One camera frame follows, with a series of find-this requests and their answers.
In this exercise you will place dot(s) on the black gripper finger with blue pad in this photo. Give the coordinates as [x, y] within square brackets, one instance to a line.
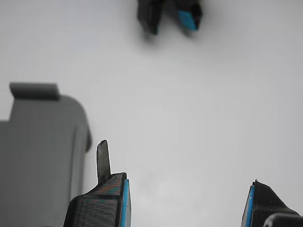
[262, 203]
[99, 208]

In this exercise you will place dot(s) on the grey holder with black legs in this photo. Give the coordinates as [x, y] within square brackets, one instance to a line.
[40, 151]

